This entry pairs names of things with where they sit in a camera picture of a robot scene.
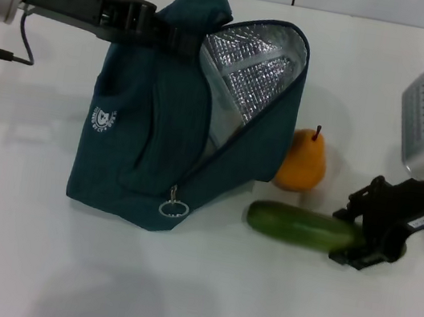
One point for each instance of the orange pear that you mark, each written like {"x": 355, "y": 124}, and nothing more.
{"x": 305, "y": 162}

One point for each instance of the teal insulated lunch bag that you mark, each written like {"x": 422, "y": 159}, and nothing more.
{"x": 138, "y": 134}

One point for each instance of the green cucumber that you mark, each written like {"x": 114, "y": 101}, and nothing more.
{"x": 298, "y": 226}

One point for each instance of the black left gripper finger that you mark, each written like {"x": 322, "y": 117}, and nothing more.
{"x": 159, "y": 36}

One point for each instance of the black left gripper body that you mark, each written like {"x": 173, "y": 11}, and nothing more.
{"x": 67, "y": 4}

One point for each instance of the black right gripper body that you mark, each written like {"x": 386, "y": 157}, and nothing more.
{"x": 402, "y": 211}

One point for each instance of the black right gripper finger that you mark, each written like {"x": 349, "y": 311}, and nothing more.
{"x": 362, "y": 259}
{"x": 361, "y": 201}

